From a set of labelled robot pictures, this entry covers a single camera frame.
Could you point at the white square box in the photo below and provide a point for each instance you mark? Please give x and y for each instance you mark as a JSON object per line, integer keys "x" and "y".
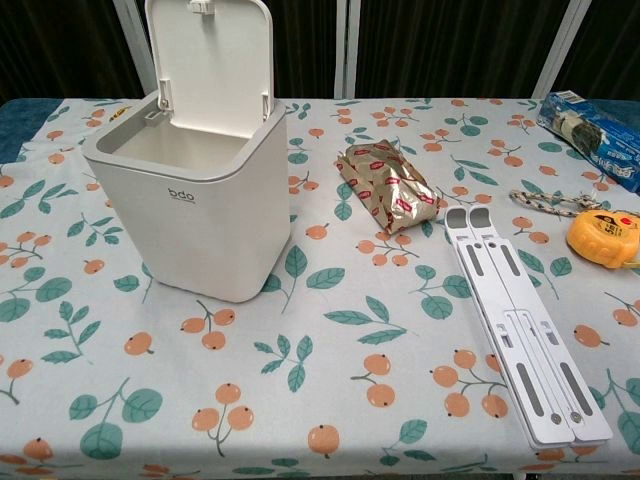
{"x": 215, "y": 60}

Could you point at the white plastic trash bin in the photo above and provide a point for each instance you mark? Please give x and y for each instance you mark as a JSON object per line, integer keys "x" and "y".
{"x": 200, "y": 225}

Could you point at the crumpled gold red-print snack wrapper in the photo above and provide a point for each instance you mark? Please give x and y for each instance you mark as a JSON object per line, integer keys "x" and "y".
{"x": 390, "y": 185}

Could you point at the floral fruit print tablecloth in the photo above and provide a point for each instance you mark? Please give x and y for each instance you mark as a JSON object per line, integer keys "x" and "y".
{"x": 350, "y": 350}

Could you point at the white folding laptop stand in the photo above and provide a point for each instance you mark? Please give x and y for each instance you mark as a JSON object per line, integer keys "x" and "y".
{"x": 500, "y": 280}

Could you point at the black pleated curtain panel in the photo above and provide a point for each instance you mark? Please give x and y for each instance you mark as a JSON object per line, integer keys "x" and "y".
{"x": 450, "y": 45}
{"x": 610, "y": 45}
{"x": 55, "y": 45}
{"x": 305, "y": 45}

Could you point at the gold chocolate bar pack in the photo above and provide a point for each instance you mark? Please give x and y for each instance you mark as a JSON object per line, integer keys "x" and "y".
{"x": 116, "y": 113}

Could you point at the yellow tape measure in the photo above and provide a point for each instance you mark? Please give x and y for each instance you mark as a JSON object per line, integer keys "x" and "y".
{"x": 600, "y": 235}

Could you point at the blue plastic bag package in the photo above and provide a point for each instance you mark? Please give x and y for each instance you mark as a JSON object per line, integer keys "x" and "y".
{"x": 615, "y": 150}

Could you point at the blue felt table cover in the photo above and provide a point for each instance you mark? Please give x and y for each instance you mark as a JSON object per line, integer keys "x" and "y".
{"x": 15, "y": 130}

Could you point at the white partition frame post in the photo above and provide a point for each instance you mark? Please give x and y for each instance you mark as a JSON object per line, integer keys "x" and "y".
{"x": 557, "y": 50}
{"x": 345, "y": 50}
{"x": 131, "y": 50}

